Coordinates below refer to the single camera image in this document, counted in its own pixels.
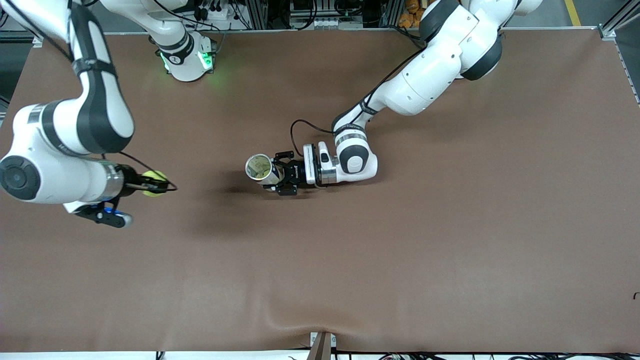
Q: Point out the socket box with black plugs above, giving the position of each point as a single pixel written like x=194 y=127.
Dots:
x=214 y=12

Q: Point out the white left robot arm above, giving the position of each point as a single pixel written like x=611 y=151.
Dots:
x=425 y=80

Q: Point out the brown table cover sheet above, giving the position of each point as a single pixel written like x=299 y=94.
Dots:
x=320 y=280

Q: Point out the aluminium frame post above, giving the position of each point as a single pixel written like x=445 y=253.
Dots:
x=617 y=22
x=391 y=12
x=257 y=14

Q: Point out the white blue tennis ball can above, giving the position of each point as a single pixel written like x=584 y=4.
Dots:
x=275 y=175

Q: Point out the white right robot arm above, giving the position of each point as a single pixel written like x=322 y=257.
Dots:
x=100 y=110

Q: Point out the bag of orange items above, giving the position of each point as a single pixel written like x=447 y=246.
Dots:
x=411 y=17

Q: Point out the white power strip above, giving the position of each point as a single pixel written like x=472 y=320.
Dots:
x=322 y=23

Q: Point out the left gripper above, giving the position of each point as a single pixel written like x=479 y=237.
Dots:
x=295 y=173

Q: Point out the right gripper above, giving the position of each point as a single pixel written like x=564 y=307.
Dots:
x=131 y=178

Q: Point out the metal table edge bracket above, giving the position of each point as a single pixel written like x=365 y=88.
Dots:
x=322 y=346

